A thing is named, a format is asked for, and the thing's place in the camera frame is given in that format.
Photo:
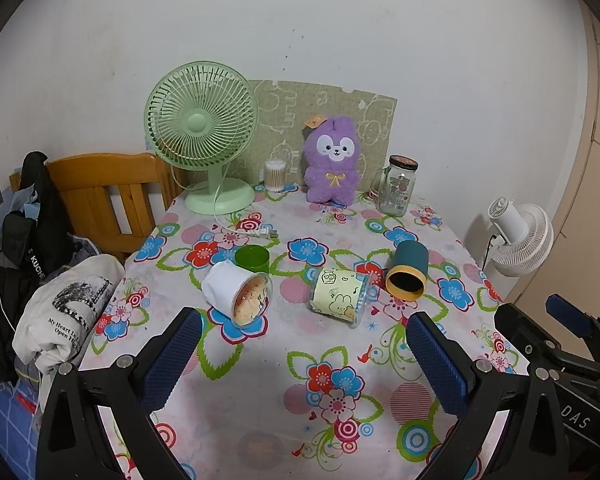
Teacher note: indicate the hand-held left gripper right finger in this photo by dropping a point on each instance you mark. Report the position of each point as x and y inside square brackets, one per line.
[437, 360]

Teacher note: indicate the green cartoon puzzle board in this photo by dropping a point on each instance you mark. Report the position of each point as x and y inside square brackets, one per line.
[280, 110]

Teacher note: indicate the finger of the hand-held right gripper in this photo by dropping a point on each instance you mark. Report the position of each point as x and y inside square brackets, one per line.
[522, 330]
[570, 314]

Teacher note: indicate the purple plush toy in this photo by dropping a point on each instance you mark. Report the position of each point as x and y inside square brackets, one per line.
[332, 175]

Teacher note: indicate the black jacket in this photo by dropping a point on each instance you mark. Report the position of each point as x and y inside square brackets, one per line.
[35, 250]

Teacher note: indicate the beige wooden door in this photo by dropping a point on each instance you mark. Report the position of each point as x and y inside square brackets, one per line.
[595, 210]

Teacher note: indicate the clear cup with yellow label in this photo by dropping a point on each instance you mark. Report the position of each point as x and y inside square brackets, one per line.
[337, 295]

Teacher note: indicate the wooden chair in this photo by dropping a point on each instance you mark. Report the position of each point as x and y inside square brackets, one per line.
[80, 175]

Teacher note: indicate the white standing fan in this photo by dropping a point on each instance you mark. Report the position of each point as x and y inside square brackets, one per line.
[525, 240]

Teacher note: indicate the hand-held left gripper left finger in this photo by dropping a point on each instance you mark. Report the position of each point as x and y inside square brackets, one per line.
[172, 355]

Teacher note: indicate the green desk fan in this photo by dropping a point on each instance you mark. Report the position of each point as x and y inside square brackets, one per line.
[200, 122]

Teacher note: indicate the floral tablecloth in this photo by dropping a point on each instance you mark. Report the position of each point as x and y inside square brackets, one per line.
[280, 340]

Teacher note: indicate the cotton swab container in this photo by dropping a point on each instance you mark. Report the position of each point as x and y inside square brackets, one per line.
[274, 177]

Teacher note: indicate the white printed t-shirt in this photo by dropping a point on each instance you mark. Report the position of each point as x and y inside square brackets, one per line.
[65, 320]

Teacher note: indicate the white cartoon paper cup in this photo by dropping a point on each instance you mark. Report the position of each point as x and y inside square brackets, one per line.
[225, 285]

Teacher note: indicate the blue checkered bedding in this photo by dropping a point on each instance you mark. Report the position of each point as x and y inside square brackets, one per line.
[10, 410]

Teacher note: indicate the green plastic cup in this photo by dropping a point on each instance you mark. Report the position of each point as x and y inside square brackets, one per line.
[252, 261]

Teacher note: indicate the teal cup with yellow rim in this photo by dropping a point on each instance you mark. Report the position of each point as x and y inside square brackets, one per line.
[410, 260]

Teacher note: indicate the glass jar mug with lid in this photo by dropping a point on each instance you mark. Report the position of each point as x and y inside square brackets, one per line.
[395, 190]

